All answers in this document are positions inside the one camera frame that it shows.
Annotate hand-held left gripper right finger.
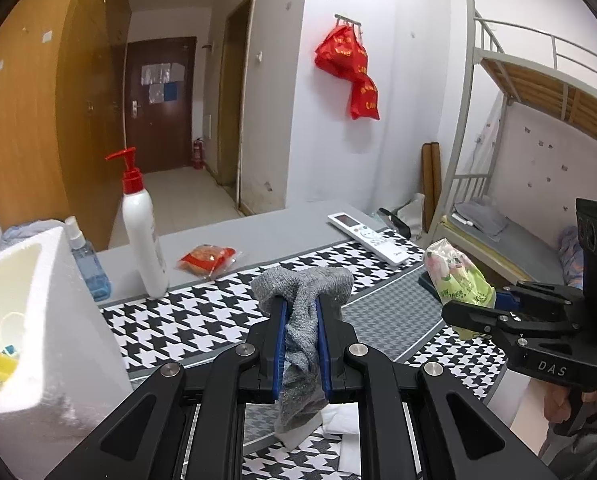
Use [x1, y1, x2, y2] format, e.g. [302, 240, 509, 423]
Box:
[315, 294, 559, 480]

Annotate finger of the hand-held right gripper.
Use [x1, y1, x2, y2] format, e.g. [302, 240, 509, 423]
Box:
[496, 282, 587, 311]
[443, 301, 587, 346]

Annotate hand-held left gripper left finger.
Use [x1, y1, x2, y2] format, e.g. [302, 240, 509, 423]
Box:
[46, 297, 286, 480]

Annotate green pink tissue packet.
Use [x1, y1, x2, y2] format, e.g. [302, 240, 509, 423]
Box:
[423, 239, 497, 338]

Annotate grey sock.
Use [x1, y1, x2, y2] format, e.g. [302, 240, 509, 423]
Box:
[251, 266, 355, 433]

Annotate white paper tissues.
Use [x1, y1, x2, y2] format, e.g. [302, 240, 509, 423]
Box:
[273, 402, 362, 471]

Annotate white foam box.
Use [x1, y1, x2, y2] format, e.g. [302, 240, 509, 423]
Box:
[0, 226, 134, 418]

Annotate person's right forearm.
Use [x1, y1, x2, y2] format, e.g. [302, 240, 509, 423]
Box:
[536, 405, 597, 480]

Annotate person's right hand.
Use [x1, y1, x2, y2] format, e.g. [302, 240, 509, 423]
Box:
[543, 374, 597, 429]

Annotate grey pillow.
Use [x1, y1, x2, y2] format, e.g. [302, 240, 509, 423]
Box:
[453, 200, 509, 238]

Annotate houndstooth table runner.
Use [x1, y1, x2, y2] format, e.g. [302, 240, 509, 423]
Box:
[98, 240, 509, 480]

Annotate red snack packet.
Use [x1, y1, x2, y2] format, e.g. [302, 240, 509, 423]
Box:
[177, 243, 236, 281]

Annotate clear plastic bag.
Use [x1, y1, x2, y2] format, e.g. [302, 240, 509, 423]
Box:
[393, 192, 427, 241]

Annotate black phone stand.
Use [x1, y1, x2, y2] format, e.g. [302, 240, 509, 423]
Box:
[379, 208, 412, 241]

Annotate white remote control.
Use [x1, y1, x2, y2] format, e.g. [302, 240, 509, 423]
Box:
[327, 211, 410, 265]

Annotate white dotted cloth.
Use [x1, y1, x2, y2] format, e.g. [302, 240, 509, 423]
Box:
[479, 102, 597, 266]

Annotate brown wooden boards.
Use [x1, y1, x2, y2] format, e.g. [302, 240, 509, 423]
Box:
[422, 142, 444, 221]

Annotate white red pump lotion bottle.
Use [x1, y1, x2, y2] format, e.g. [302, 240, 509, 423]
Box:
[104, 147, 170, 297]

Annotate blue spray bottle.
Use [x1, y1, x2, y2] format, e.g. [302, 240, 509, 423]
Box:
[63, 216, 113, 302]

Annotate white metal bunk bed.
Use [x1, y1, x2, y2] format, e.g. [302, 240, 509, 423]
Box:
[426, 0, 597, 311]

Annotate red shopping bag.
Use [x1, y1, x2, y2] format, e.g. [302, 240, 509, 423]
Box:
[315, 24, 369, 83]
[349, 74, 381, 121]

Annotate dark brown door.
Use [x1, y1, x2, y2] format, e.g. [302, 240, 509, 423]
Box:
[125, 36, 198, 175]

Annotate light wooden side door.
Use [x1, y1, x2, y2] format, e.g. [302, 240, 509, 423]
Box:
[217, 0, 256, 211]

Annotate light blue quilt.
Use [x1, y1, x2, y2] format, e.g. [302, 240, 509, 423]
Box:
[0, 220, 62, 256]

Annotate grey door notice sheet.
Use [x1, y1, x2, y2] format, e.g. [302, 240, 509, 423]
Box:
[141, 62, 185, 85]

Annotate wooden wardrobe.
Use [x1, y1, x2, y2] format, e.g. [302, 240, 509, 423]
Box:
[0, 0, 132, 251]

